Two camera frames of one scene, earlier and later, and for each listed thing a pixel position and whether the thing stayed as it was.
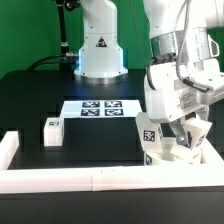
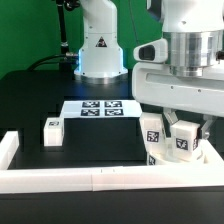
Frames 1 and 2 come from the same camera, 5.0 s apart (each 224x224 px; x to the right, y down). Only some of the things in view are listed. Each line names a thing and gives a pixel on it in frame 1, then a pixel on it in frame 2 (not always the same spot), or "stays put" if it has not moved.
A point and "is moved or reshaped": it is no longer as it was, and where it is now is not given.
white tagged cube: (54, 132) stays put
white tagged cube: (198, 129) is moved or reshaped
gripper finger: (204, 113) -> (206, 127)
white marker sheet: (101, 109) stays put
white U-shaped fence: (208, 173) stays put
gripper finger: (182, 136) -> (170, 115)
